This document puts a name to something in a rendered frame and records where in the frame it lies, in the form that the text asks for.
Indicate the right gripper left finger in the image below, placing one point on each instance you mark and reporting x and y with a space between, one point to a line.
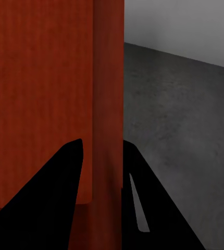
40 216

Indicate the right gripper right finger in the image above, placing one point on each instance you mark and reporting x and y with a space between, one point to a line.
168 228

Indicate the storage box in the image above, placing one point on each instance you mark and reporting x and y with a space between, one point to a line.
61 79

